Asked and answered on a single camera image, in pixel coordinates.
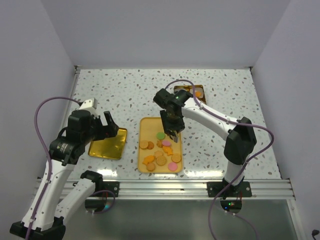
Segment gold tin lid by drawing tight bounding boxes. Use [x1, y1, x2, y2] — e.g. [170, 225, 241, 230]
[88, 128, 128, 160]

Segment orange round cookie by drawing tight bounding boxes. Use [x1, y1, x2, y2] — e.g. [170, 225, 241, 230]
[195, 91, 202, 98]

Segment steel serving tongs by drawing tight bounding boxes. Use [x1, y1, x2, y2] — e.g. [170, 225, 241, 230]
[169, 133, 179, 143]

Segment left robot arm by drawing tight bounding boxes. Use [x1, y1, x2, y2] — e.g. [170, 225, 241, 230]
[9, 109, 119, 240]

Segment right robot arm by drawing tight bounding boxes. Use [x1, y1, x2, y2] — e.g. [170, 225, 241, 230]
[153, 88, 257, 197]

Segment white paper cup top-left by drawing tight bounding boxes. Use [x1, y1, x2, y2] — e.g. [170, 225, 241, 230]
[174, 87, 186, 93]

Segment white paper cup top-right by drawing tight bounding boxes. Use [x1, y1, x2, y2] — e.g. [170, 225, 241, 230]
[190, 87, 204, 99]

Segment green cookie tin box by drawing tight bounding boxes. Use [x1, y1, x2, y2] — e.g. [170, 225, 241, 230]
[173, 84, 207, 104]

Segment round dotted biscuit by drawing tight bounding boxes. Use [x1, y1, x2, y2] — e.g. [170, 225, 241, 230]
[139, 140, 149, 149]

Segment pink round cookie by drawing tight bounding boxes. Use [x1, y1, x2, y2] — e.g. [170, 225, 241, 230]
[167, 162, 178, 172]
[162, 140, 172, 147]

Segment orange fish cookie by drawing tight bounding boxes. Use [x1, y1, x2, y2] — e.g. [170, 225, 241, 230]
[162, 146, 174, 156]
[142, 155, 155, 166]

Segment brown round biscuit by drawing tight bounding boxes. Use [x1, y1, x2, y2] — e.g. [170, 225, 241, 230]
[147, 141, 154, 150]

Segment yellow plastic tray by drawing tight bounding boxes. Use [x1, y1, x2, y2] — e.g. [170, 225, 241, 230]
[137, 117, 183, 174]

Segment flower shaped cookie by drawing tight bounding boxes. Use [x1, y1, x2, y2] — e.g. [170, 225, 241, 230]
[154, 150, 163, 158]

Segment right dotted biscuit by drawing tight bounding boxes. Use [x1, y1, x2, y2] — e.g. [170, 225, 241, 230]
[171, 153, 182, 163]

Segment large dotted biscuit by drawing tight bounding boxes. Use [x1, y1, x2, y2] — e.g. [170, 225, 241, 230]
[156, 155, 167, 166]

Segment round tan biscuit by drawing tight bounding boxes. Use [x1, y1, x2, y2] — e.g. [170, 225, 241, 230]
[146, 162, 156, 172]

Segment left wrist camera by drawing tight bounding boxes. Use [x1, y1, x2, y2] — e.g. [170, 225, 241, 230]
[79, 97, 98, 110]

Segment aluminium frame rail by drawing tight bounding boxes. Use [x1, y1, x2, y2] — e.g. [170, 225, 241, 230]
[34, 178, 293, 201]

